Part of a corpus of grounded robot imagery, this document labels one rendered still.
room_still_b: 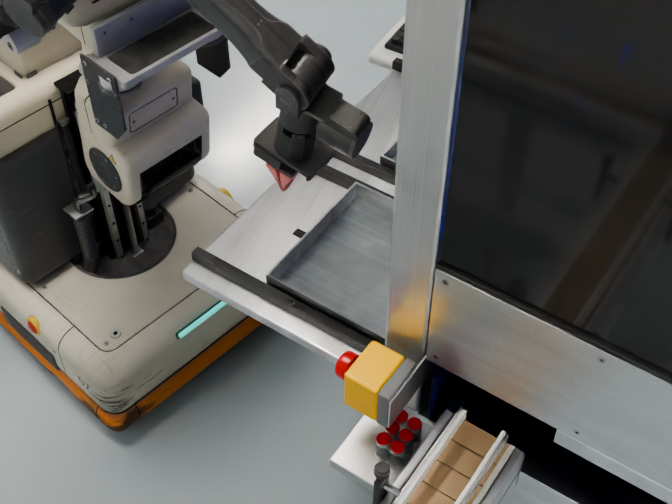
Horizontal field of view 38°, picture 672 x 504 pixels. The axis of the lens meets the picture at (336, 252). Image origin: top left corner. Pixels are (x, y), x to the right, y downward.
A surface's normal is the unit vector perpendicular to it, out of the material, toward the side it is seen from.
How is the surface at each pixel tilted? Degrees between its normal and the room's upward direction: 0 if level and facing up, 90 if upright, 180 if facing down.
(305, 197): 0
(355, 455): 0
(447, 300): 90
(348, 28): 0
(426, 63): 90
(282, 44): 43
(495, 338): 90
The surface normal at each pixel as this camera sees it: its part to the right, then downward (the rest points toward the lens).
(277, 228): 0.00, -0.67
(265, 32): 0.46, -0.11
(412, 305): -0.56, 0.62
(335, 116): 0.11, -0.36
